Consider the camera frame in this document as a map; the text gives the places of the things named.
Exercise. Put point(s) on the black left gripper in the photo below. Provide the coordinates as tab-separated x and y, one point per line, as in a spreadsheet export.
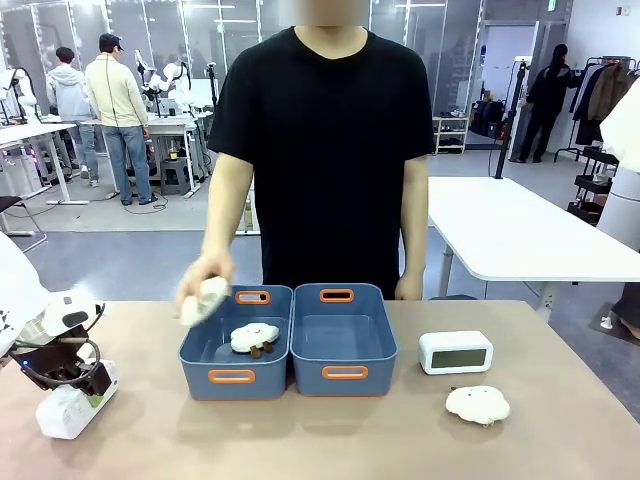
55	372

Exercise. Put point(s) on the white sheep plush toy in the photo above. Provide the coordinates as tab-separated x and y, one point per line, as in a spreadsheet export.
252	337
202	302
477	405

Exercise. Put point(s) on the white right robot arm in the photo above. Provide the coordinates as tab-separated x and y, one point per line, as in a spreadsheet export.
622	165

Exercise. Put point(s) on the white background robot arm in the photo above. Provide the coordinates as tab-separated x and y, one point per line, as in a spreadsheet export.
172	80
22	92

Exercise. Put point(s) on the person's left forearm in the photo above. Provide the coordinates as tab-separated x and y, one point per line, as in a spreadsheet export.
414	220

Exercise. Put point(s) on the person's right forearm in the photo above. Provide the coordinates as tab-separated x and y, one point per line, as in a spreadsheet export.
227	205

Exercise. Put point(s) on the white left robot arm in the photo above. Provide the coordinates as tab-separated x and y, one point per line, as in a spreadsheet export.
20	295

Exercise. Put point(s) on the person's right hand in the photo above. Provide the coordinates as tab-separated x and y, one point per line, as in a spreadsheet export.
210	272

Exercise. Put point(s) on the person's left hand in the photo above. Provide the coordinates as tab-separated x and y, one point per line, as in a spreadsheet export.
410	287

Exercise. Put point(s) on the black office chair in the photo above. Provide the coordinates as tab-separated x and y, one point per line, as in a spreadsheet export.
17	220

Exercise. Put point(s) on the grey plastic stool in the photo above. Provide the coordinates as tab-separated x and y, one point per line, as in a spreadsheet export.
176	177

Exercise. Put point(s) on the white standing desk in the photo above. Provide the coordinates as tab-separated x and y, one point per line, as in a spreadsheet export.
35	145

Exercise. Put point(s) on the grey work desk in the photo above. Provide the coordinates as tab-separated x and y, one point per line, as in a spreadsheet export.
170	130

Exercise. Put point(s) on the man in cream jacket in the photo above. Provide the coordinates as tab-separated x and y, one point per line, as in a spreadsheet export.
117	110

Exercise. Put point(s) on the person in grey hoodie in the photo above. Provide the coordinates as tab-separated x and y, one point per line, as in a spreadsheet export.
67	95

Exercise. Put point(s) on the person in black t-shirt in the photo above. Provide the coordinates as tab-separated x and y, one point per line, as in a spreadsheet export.
320	160

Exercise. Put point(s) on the wooden shoe shelf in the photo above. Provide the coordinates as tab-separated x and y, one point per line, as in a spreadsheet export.
450	134

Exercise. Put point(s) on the white side table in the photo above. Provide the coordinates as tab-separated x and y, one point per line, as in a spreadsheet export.
520	225

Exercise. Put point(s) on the black tripod stand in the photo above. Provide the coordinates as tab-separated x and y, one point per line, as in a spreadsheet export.
510	115

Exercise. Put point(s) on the bystander's leg and shoe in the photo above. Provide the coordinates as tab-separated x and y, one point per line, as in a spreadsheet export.
625	315

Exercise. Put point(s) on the person in black clothes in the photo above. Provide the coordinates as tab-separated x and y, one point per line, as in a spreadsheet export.
545	100

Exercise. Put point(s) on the black utility cart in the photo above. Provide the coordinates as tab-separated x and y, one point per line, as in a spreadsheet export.
592	185

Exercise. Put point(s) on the black clothes rack with coats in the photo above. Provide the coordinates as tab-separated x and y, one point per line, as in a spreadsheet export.
605	95

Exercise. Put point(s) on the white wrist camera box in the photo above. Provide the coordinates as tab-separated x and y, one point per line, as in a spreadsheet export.
72	311

